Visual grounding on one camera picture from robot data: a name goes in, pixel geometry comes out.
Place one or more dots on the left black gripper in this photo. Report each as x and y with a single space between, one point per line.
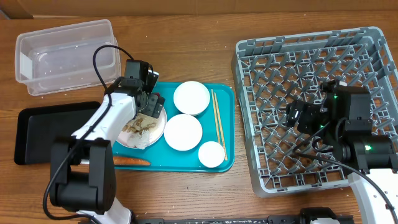
153 105

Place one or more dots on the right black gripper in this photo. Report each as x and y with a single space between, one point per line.
310 115

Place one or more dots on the small white cup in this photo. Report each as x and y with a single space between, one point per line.
211 154

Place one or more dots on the white tissue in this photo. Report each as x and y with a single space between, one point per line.
138 141

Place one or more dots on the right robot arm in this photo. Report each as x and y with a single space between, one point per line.
340 132

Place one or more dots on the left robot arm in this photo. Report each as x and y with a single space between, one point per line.
82 174

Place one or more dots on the grey dishwasher rack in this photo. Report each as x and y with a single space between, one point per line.
269 73

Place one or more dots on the peanut shells and rice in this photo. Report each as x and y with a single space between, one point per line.
139 124

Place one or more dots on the white plate with food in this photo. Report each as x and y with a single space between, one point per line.
155 133

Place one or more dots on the white bowl upper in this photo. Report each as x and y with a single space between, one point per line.
191 98

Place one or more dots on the white bowl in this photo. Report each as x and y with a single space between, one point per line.
191 98
183 132

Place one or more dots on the white bowl middle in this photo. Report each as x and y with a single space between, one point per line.
183 132

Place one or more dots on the left wooden chopstick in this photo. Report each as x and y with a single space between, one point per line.
216 117

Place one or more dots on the wooden chopstick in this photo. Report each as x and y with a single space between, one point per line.
220 126
216 117

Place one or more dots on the orange carrot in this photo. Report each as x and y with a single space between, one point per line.
129 161

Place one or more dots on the right wooden chopstick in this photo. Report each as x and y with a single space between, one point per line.
220 126

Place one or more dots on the clear plastic bin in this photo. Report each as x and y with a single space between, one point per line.
67 57

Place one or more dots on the black plastic bin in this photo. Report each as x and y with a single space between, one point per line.
38 127

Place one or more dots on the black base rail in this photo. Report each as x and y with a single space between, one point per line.
312 215

